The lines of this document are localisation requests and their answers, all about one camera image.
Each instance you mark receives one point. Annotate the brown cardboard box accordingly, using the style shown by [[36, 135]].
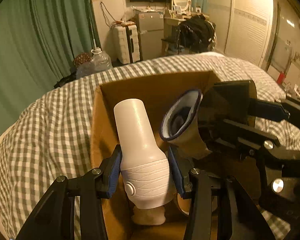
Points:
[[123, 220]]

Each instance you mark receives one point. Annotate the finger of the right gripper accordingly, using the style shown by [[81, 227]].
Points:
[[267, 110]]

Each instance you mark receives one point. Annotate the clear water jug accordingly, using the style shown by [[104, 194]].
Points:
[[100, 60]]

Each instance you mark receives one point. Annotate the white wardrobe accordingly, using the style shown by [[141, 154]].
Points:
[[250, 27]]

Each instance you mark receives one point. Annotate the small grey refrigerator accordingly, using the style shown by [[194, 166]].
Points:
[[150, 27]]

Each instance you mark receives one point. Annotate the black clothes pile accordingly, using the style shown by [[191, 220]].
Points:
[[196, 34]]

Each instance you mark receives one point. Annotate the red bottle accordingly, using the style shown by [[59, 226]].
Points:
[[281, 78]]

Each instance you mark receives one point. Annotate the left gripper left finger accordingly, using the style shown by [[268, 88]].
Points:
[[53, 216]]

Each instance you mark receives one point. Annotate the white hair dryer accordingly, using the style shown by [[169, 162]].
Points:
[[144, 166]]

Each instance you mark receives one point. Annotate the brown patterned bag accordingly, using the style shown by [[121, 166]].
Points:
[[81, 59]]

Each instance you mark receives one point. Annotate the black square box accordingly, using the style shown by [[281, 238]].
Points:
[[225, 100]]

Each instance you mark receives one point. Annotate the white suitcase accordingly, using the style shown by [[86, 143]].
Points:
[[126, 42]]

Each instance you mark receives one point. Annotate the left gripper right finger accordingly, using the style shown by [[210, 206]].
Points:
[[238, 216]]

